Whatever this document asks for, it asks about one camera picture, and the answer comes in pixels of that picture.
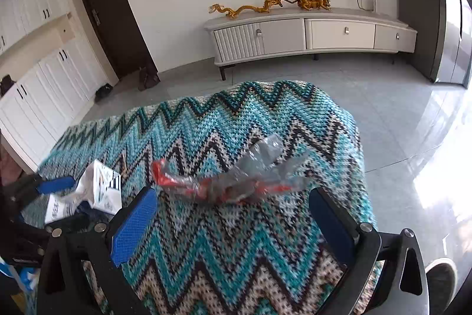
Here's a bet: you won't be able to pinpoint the white blue tissue pack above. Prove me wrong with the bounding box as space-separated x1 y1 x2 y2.
45 160 122 224

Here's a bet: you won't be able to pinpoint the white TV cabinet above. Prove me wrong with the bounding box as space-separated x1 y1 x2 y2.
204 8 417 79

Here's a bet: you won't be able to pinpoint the grey steel refrigerator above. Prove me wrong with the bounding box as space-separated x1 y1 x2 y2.
398 0 471 88

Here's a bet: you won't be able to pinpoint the white wall cupboards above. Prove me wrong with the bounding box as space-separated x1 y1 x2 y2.
1 0 118 172

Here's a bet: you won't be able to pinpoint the white router on cabinet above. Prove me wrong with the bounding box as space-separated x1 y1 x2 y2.
365 0 377 13

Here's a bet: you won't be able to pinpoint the golden dragon figurine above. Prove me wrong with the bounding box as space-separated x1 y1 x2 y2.
208 0 282 19

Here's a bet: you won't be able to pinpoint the brown shoes by door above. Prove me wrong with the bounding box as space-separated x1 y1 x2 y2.
137 67 160 91

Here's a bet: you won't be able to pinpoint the dark wooden door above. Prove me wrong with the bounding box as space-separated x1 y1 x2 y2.
82 0 158 78

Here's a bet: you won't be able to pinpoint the clear red plastic wrapper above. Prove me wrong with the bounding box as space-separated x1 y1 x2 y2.
151 134 310 205

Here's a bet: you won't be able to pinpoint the grey shoe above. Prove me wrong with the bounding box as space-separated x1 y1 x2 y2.
426 257 458 315

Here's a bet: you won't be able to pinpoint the teal zigzag knit rug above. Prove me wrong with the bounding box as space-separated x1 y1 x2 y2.
38 81 374 314

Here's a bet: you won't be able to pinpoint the golden tiger figurine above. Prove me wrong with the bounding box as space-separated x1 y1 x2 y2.
282 0 331 10

